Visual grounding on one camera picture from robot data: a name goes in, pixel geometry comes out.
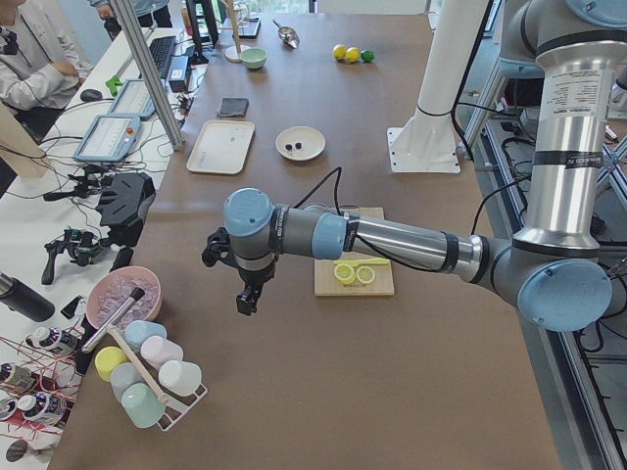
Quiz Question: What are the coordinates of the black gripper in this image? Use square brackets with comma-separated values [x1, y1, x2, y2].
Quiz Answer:
[236, 261, 276, 315]

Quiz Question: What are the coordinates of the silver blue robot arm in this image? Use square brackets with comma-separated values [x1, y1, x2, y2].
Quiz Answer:
[203, 1, 626, 332]

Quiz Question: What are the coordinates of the cream rectangular tray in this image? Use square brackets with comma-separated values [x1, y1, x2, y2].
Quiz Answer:
[186, 119, 255, 175]

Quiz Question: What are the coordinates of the bamboo cutting board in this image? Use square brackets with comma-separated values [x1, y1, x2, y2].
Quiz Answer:
[313, 207, 396, 298]

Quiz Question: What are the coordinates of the lemon slice upper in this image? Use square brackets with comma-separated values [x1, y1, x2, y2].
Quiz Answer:
[333, 262, 356, 285]

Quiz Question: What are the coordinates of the lemon slice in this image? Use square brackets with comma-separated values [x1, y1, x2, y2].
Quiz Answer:
[333, 262, 356, 285]
[355, 265, 376, 285]

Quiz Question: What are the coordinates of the metal muddler in bowl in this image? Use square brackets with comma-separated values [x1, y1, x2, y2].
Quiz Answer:
[80, 287, 145, 353]

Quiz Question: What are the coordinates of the lemon slice lower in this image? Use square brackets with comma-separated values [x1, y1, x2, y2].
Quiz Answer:
[355, 265, 376, 285]

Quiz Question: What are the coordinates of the yellow plastic knife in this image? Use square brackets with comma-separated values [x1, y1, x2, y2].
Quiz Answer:
[333, 258, 390, 267]

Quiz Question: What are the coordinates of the pink bowl with ice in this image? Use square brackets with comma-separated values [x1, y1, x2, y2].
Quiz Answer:
[86, 266, 163, 329]

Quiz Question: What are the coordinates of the round cream plate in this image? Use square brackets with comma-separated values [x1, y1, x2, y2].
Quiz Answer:
[275, 126, 326, 162]

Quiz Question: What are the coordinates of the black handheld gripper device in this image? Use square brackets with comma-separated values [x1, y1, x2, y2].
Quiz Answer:
[41, 227, 104, 285]

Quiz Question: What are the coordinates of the grey folded cloth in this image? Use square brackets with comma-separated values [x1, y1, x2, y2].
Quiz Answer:
[217, 97, 249, 118]

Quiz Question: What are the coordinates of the teach pendant near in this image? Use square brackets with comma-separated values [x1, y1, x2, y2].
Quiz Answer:
[73, 114, 141, 163]

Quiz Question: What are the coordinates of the teach pendant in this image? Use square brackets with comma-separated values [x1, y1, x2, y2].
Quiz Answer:
[109, 79, 156, 120]
[73, 114, 141, 163]

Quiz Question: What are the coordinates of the teach pendant far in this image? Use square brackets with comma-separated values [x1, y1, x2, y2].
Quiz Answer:
[109, 79, 156, 120]

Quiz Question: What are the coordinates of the black thermos bottle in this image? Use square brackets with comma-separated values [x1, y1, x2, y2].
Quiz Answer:
[1, 272, 55, 322]

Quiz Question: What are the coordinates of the mint green bowl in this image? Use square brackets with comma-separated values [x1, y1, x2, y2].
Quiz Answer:
[240, 47, 267, 71]

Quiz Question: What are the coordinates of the wooden cup stand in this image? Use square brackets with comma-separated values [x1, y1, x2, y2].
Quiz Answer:
[219, 0, 249, 63]

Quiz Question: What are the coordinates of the black monitor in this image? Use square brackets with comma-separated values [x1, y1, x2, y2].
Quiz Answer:
[185, 0, 218, 66]

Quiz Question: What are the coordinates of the yellow lemon outer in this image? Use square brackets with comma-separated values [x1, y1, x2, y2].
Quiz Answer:
[332, 44, 347, 62]

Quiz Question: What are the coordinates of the yellow lemon near lime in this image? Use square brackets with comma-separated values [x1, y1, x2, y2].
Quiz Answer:
[344, 47, 361, 64]

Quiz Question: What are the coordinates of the black keyboard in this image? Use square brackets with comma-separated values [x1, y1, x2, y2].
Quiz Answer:
[149, 35, 176, 79]

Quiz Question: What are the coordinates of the metal scoop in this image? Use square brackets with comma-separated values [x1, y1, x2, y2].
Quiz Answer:
[272, 20, 300, 49]

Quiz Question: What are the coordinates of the green lime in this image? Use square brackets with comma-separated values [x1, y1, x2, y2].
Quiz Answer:
[361, 49, 375, 63]

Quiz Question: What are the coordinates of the seated person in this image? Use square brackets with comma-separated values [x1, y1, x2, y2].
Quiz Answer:
[1, 1, 91, 141]

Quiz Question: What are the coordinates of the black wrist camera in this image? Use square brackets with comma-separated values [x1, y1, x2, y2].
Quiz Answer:
[201, 227, 237, 267]

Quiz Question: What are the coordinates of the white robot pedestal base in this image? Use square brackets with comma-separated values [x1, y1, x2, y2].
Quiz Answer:
[387, 0, 492, 173]

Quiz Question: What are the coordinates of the aluminium frame post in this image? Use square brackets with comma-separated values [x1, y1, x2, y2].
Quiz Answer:
[112, 0, 184, 151]

